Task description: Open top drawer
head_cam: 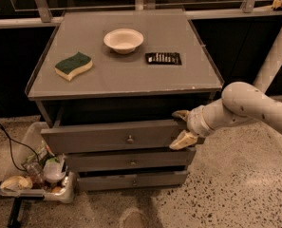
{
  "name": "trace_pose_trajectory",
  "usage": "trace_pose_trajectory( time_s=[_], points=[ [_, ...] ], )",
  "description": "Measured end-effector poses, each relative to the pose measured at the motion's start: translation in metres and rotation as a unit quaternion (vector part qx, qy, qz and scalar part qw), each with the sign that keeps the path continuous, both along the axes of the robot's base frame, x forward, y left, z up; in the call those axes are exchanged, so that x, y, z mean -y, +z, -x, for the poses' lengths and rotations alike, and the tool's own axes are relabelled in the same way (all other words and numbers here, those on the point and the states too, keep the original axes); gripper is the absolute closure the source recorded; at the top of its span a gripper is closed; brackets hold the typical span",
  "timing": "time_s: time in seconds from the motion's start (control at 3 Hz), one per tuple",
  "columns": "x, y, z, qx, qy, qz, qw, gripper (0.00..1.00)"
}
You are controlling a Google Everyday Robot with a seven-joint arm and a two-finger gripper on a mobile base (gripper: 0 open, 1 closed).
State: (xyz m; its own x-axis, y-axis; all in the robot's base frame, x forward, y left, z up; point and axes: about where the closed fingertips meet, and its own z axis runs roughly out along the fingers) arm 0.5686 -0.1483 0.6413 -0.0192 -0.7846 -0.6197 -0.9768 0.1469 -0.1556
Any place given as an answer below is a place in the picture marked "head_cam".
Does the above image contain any white cup in bin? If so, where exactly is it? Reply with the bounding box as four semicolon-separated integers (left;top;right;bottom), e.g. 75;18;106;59
44;162;66;183

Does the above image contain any black cable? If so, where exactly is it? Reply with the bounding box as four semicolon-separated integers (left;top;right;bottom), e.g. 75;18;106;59
0;117;40;173

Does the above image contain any grey drawer cabinet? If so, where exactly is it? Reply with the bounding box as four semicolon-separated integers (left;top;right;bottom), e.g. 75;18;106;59
26;9;223;180

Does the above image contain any grey drawer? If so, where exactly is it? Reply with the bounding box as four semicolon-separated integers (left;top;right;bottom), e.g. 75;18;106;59
77;170;188;191
66;148;196;172
40;119;206;155

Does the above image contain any grey middle drawer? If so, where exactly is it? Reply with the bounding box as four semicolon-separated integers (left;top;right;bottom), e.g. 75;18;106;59
66;148;196;172

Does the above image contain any grey top drawer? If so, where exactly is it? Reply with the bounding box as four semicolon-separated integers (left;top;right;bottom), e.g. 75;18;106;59
40;119;206;155

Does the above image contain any clear plastic bin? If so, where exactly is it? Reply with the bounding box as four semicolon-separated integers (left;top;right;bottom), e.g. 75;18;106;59
0;122;75;203

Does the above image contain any green yellow sponge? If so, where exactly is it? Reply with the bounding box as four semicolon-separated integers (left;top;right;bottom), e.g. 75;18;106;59
55;52;93;82

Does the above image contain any yellow object on ledge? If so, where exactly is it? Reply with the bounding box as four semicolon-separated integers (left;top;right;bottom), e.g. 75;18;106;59
272;0;282;10

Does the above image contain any white diagonal pillar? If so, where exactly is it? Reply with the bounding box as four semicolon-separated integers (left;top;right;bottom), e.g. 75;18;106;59
254;27;282;92

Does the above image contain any black stand base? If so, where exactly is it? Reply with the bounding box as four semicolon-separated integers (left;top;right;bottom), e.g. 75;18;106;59
7;198;22;228

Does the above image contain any grey bottom drawer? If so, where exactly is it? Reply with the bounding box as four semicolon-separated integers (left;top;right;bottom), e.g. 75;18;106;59
77;170;188;191

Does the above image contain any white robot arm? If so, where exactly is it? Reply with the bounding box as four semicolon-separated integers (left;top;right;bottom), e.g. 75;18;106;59
170;82;282;150

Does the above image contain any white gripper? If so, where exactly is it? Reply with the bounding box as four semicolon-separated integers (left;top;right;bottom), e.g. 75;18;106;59
169;105;214;150

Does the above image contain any white paper bowl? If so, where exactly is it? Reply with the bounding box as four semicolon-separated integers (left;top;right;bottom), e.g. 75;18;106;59
103;28;143;54

